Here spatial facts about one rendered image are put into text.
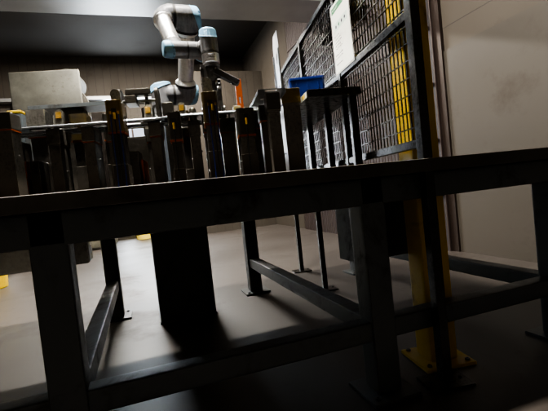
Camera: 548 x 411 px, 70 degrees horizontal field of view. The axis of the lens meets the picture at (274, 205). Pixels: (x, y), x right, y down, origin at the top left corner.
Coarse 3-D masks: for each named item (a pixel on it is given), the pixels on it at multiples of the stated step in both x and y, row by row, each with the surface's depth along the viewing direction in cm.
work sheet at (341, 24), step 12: (336, 0) 171; (348, 0) 158; (336, 12) 173; (348, 12) 160; (336, 24) 174; (348, 24) 161; (336, 36) 176; (348, 36) 162; (336, 48) 177; (348, 48) 164; (336, 60) 179; (348, 60) 165; (336, 72) 181
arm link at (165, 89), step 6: (156, 84) 219; (162, 84) 219; (168, 84) 222; (150, 90) 222; (162, 90) 219; (168, 90) 220; (174, 90) 222; (162, 96) 219; (168, 96) 221; (174, 96) 222; (162, 102) 219; (174, 102) 224
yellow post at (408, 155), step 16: (400, 32) 129; (400, 80) 132; (432, 96) 131; (400, 112) 135; (432, 112) 131; (432, 128) 131; (432, 144) 131; (400, 160) 138; (416, 208) 132; (416, 224) 133; (416, 240) 134; (416, 256) 135; (448, 256) 133; (416, 272) 136; (448, 272) 133; (416, 288) 138; (448, 288) 133; (416, 304) 139; (416, 336) 142; (432, 336) 133; (416, 352) 142; (432, 352) 133; (432, 368) 130
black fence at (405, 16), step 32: (352, 0) 157; (384, 0) 133; (416, 0) 116; (320, 32) 200; (384, 32) 133; (416, 32) 116; (288, 64) 277; (352, 64) 162; (416, 64) 116; (416, 96) 118; (320, 128) 219; (416, 128) 120; (320, 160) 225; (352, 160) 174; (320, 224) 243; (320, 256) 243; (448, 352) 120; (448, 384) 120
